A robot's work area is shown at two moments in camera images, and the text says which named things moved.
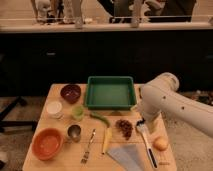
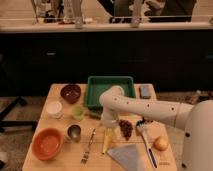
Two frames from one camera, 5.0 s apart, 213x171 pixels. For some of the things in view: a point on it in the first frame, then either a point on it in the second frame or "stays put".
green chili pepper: (101, 117) stays put
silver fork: (85, 155) stays put
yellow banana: (107, 139) stays put
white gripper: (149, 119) → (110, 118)
